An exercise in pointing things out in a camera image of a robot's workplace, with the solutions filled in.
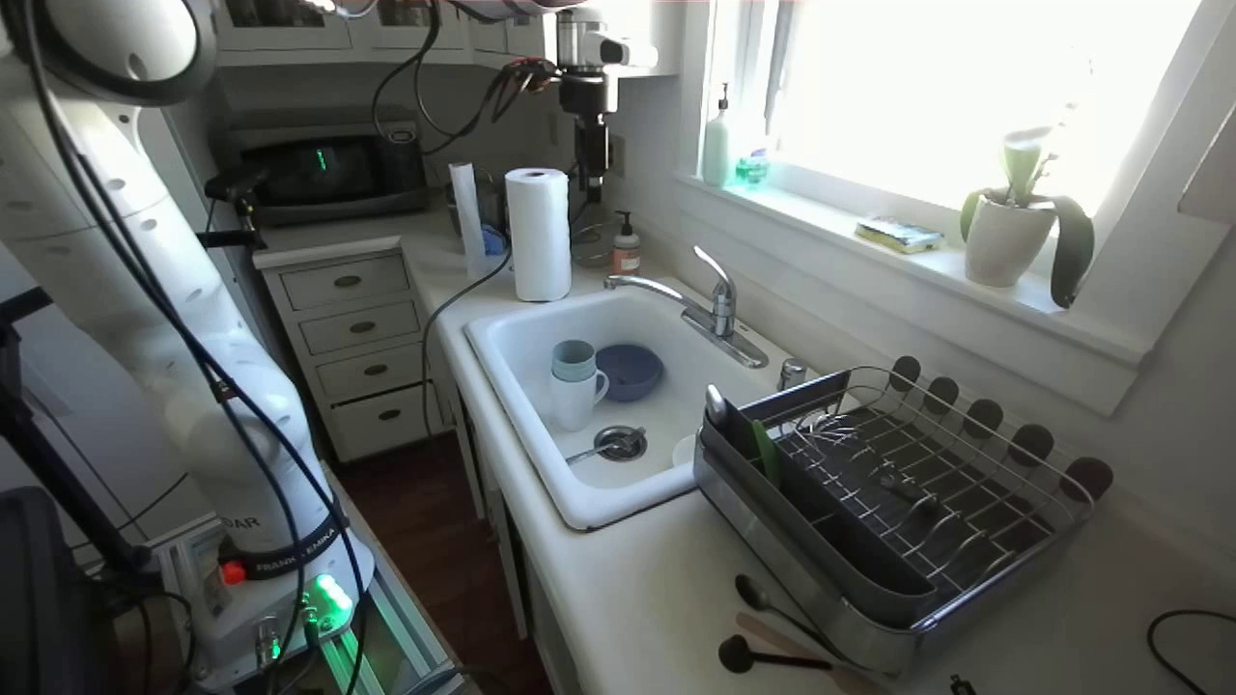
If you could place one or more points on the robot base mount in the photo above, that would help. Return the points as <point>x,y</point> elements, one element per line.
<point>387,642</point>

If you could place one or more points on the chrome side sprayer cap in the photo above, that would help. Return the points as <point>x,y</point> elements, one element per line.
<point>793,372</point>

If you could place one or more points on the white framed window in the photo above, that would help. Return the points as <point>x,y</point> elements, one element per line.
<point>929,90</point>

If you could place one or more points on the blue plate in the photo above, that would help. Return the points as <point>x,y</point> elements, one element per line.
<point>635,372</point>

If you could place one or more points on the white ceramic sink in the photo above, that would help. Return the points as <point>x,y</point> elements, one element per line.
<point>659,418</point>

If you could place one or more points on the pale green dish soap bottle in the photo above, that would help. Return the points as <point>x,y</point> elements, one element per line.
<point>717,149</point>

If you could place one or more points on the teal cup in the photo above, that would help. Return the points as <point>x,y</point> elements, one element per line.
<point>571,356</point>

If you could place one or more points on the potted plant in white pot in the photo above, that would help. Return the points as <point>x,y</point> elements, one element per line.
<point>1007,238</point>

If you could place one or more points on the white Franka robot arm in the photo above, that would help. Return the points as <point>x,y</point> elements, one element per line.
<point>117,256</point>

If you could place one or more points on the white drawer cabinet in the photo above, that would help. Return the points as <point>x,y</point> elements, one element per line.
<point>359,333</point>

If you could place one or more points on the wooden utensil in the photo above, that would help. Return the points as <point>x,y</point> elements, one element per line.
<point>784,638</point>

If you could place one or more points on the black microwave oven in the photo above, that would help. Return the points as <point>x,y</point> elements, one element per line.
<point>333,176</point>

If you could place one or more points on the black metal stand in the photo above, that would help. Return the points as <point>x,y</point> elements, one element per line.
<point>51,477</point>

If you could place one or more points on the white mug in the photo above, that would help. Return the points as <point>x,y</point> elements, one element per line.
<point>571,403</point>

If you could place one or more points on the black spoon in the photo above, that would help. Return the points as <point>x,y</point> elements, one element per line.
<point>735,655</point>

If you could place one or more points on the metal sink drain strainer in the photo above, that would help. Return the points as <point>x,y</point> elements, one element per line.
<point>623,441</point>

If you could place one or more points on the green yellow sponge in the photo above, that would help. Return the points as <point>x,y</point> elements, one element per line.
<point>899,238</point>

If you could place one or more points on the white cylindrical tube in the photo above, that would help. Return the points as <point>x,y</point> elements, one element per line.
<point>463,219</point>

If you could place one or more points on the green item in rack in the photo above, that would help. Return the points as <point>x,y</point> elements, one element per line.
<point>750,441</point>

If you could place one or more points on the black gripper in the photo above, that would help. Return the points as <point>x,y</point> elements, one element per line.
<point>584,100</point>

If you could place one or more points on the small teal object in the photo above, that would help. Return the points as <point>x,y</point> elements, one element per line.
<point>756,167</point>

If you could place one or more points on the white paper towel roll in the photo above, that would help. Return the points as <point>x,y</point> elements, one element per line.
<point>537,232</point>

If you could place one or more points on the brown pump soap bottle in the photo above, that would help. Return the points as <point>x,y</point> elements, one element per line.
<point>626,251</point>

